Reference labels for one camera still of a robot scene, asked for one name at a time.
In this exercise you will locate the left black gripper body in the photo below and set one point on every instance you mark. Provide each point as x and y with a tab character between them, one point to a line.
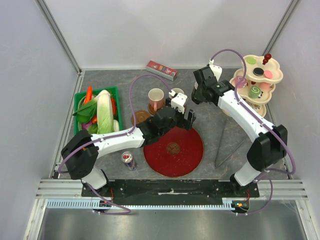
179	121

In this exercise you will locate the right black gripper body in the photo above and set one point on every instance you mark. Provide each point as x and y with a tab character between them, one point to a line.
200	95

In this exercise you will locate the brown coaster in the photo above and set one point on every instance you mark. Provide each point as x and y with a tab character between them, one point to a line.
151	108
141	116

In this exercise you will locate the pink mug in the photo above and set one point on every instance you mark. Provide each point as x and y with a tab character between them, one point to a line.
156	98

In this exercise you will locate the green mug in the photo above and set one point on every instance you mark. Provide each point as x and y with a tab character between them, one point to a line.
178	90

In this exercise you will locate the dark red round tray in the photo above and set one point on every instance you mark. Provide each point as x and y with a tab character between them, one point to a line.
178	153

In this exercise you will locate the pink swirl cake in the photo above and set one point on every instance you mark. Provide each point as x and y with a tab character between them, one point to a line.
265	85
240	82

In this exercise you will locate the green swirl cake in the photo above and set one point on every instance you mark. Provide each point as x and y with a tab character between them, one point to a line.
255	92

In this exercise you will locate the green macaron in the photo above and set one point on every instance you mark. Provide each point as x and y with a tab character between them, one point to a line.
251	60

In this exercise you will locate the black sandwich cookie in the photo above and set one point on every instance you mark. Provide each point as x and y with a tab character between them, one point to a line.
258	71

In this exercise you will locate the metal tongs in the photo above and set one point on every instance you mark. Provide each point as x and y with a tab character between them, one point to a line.
231	139

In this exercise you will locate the pink macaron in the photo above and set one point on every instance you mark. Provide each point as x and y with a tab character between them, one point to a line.
268	74

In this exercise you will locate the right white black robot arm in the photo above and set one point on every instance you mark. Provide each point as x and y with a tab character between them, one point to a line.
269	142

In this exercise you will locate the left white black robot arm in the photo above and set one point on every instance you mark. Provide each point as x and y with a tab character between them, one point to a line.
81	152

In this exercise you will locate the cream three tier stand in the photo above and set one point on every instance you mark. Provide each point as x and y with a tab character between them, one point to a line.
265	62

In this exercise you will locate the red snack box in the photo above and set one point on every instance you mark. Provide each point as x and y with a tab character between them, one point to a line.
162	70

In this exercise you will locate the energy drink can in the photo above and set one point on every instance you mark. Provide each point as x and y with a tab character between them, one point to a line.
128	159

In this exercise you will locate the green plastic basket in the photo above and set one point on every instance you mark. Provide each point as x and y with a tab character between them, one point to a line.
80	97

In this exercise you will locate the toy napa cabbage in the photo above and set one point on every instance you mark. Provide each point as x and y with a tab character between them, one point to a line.
97	116

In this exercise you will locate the toy orange carrot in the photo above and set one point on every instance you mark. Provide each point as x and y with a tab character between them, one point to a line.
88	96

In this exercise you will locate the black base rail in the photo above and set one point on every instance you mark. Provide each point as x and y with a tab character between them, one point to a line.
125	188

